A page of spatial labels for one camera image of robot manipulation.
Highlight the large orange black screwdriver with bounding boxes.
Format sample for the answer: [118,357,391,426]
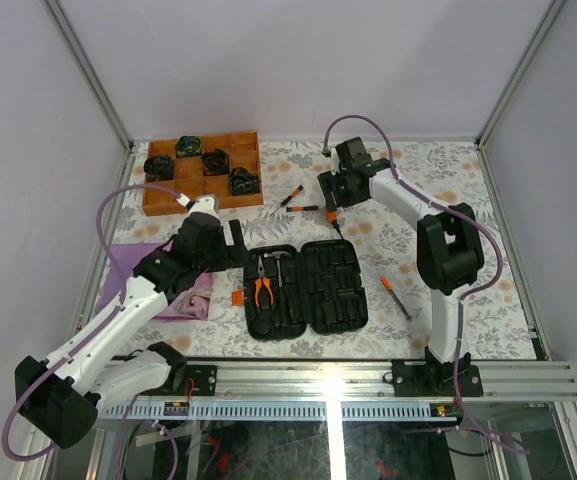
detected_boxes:
[326,198,344,239]

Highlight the orange case latch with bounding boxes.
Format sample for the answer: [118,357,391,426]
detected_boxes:
[231,288,247,306]

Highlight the orange handled pliers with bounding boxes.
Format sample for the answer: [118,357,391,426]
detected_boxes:
[254,256,275,310]

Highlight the black handled steel hammer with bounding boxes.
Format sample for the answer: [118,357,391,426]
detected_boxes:
[263,250,292,288]

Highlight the orange handled utility knife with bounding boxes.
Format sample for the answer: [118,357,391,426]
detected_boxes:
[380,277,412,322]

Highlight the black plastic tool case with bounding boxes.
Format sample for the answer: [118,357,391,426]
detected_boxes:
[241,239,368,341]

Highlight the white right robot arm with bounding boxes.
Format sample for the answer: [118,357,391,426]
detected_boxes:
[318,137,484,395]

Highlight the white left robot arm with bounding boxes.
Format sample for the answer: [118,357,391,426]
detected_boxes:
[14,212,247,449]

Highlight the small orange black screwdriver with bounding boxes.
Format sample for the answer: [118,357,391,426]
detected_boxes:
[272,184,304,215]

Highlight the purple folded cloth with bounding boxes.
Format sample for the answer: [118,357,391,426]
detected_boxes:
[95,243,213,323]

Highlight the thin orange precision screwdriver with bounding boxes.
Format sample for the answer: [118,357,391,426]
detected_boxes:
[285,205,322,213]

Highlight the black rolled tape right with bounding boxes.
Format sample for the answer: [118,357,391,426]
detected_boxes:
[228,167,261,196]

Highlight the black rolled tape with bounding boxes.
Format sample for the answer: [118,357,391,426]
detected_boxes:
[143,155,175,183]
[174,135,203,158]
[201,148,230,176]
[228,167,261,196]

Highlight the orange wooden compartment tray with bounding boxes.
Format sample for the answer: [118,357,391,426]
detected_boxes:
[147,131,263,209]

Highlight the black rolled tape middle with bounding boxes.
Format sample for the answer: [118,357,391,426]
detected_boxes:
[201,148,230,176]

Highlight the black rolled tape left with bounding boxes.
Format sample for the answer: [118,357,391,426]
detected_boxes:
[143,155,175,183]

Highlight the black rolled tape top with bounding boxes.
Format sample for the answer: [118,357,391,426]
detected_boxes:
[174,135,203,158]

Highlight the floral patterned table mat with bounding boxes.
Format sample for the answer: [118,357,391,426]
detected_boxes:
[120,142,536,360]

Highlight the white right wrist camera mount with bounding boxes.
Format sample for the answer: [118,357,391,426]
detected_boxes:
[330,148,343,175]

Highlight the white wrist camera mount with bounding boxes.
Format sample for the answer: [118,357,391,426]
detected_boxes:
[176,193,219,217]
[330,148,343,175]

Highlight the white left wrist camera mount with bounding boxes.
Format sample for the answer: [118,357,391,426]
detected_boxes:
[176,193,219,217]

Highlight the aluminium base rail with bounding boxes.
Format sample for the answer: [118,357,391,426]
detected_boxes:
[98,360,577,424]

